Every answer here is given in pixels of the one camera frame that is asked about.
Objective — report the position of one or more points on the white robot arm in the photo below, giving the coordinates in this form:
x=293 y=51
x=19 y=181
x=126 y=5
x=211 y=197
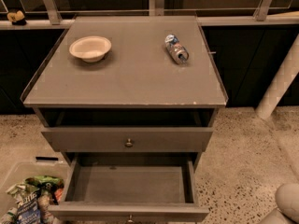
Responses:
x=286 y=195

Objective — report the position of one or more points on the green snack bag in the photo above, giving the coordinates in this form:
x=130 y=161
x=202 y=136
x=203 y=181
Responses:
x=54 y=185

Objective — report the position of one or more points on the grey drawer cabinet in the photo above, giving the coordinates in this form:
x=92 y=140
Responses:
x=136 y=84

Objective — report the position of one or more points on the grey drawer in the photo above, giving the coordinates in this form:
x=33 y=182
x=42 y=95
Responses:
x=155 y=187
x=113 y=139

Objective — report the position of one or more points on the white paper bowl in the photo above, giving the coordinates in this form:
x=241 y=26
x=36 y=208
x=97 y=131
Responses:
x=90 y=49

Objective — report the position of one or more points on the grey top drawer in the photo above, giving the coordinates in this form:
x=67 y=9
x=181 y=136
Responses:
x=113 y=139

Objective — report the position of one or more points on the small yellow black object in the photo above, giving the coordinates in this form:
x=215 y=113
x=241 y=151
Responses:
x=16 y=18

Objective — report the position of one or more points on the blue white snack bag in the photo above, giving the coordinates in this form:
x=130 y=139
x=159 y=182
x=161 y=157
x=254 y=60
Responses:
x=26 y=196

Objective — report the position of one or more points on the round metal knob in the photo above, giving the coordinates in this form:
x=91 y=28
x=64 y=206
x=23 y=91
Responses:
x=130 y=220
x=129 y=143

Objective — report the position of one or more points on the round metal top knob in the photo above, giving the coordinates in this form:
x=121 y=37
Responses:
x=129 y=143

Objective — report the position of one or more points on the crushed blue soda can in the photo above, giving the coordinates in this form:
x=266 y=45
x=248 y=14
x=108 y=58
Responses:
x=178 y=53

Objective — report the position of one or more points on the metal window railing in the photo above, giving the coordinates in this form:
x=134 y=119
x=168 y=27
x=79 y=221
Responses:
x=41 y=14

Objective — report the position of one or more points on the clear plastic bin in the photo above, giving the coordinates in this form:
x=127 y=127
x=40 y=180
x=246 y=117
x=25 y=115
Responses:
x=18 y=175

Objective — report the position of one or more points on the round metal middle knob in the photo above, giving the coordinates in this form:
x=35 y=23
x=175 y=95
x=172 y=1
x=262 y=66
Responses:
x=130 y=220

